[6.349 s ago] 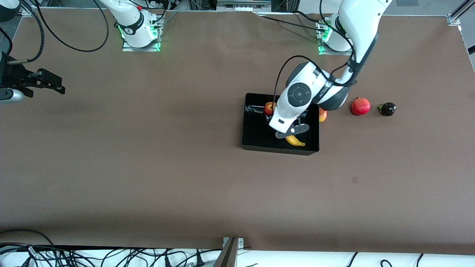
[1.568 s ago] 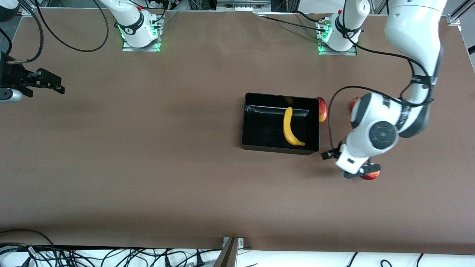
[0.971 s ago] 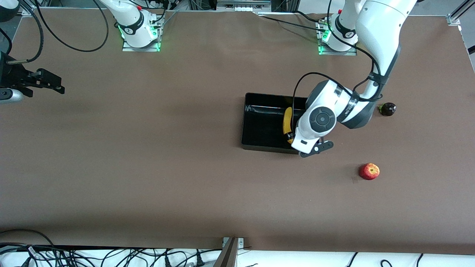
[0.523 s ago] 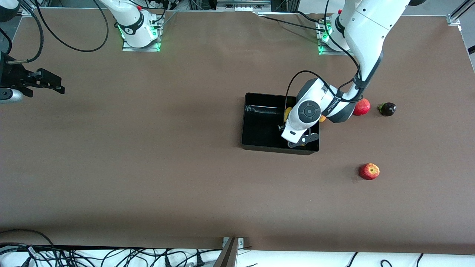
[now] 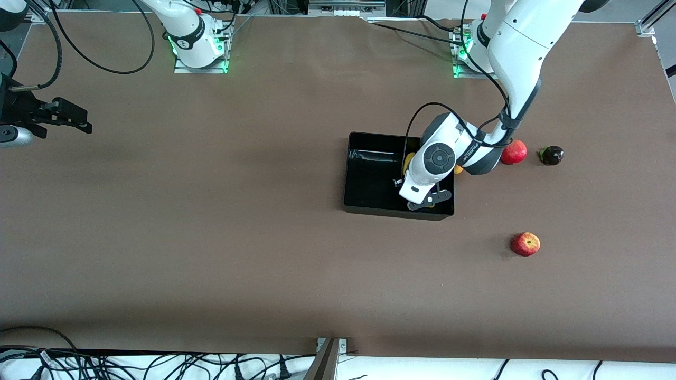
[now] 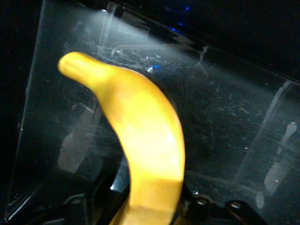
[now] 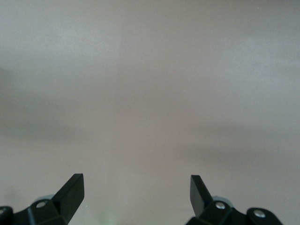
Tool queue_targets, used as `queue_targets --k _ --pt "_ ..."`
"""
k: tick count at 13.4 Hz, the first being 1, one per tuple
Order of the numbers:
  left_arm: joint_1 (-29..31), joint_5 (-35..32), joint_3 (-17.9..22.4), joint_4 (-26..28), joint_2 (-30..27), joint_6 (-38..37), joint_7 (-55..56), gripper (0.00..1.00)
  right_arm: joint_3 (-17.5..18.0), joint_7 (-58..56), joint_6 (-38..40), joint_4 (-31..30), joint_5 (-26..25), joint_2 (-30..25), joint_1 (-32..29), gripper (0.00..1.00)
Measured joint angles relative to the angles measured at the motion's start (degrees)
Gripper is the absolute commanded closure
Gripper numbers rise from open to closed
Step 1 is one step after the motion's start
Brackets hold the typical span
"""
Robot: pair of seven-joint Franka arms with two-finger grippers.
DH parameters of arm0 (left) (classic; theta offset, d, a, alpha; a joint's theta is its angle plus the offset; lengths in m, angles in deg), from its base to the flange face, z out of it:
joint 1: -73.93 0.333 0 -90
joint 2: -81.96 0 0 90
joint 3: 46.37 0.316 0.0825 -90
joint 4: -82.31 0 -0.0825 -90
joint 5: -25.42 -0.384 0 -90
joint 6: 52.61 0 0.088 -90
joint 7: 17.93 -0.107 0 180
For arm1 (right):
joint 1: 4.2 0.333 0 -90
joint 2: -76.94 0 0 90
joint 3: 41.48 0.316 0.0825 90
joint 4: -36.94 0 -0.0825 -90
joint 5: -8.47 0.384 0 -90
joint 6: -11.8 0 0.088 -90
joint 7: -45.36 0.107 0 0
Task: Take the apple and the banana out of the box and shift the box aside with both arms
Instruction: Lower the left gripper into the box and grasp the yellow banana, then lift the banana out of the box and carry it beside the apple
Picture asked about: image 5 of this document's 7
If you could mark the red apple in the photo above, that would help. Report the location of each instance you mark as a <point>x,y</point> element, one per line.
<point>525,244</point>

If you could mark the aluminium frame rail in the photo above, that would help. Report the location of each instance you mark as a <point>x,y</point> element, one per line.
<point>343,8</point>

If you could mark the black plastic tray box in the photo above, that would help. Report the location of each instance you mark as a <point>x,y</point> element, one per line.
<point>369,190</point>

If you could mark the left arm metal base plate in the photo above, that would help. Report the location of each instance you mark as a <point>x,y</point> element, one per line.
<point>458,73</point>

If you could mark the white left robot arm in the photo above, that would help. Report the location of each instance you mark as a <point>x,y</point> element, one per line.
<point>520,53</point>

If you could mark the red pomegranate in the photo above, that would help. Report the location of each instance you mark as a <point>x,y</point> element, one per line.
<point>518,153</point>

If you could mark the aluminium corner profile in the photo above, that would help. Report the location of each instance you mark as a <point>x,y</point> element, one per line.
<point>647,26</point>
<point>39,18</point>

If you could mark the dark purple mangosteen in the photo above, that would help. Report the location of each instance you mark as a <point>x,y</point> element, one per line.
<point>552,155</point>

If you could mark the metal frame bracket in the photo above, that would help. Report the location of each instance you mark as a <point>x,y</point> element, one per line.
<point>328,364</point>

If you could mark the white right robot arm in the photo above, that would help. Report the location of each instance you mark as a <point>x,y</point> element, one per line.
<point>190,47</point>

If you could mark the brown table cover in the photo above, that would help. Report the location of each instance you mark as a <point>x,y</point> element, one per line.
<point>211,237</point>

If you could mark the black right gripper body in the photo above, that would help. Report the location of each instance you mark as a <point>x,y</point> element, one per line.
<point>16,108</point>

